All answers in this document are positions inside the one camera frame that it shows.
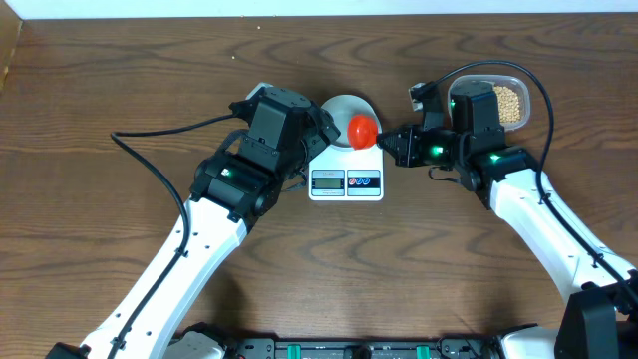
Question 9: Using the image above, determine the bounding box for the red plastic measuring scoop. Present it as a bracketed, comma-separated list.
[347, 114, 379, 150]

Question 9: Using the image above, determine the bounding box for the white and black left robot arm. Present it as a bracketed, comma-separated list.
[48, 83, 340, 358]

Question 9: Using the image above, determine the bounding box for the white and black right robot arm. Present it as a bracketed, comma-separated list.
[377, 81, 637, 358]

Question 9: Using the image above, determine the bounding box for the white round bowl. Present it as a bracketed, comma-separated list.
[321, 95, 381, 152]

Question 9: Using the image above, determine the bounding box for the white digital kitchen scale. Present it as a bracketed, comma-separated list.
[308, 142, 384, 201]

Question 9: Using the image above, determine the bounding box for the clear plastic container of soybeans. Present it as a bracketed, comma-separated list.
[448, 75, 531, 132]

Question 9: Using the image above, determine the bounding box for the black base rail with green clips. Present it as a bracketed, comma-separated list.
[168, 323, 504, 359]

